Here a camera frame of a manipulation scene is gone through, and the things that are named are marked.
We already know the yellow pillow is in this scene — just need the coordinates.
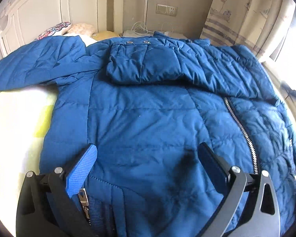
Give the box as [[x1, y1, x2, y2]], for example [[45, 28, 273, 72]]
[[91, 31, 120, 41]]

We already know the cream textured pillow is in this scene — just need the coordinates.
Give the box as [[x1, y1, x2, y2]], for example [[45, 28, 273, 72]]
[[67, 23, 96, 37]]

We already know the blue puffer jacket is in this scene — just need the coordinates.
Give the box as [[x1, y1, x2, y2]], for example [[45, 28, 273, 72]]
[[0, 31, 296, 237]]

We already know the yellow checked bed sheet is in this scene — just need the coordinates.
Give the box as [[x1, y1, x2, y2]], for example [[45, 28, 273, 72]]
[[0, 35, 97, 235]]

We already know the floral patterned pillow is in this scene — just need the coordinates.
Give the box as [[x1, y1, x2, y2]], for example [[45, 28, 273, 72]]
[[35, 22, 71, 40]]

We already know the wall socket plate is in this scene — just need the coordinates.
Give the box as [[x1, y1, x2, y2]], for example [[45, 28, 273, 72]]
[[155, 4, 178, 17]]

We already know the white wooden headboard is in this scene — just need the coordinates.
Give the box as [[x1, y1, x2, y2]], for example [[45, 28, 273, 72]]
[[0, 0, 123, 60]]

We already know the white bedside table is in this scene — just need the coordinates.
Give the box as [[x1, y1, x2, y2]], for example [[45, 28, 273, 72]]
[[122, 30, 187, 39]]

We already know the striped boat print curtain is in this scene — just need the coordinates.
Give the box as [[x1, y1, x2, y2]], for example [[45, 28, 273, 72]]
[[200, 0, 296, 60]]

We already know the white cable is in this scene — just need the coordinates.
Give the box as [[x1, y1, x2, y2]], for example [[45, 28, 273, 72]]
[[130, 20, 173, 36]]

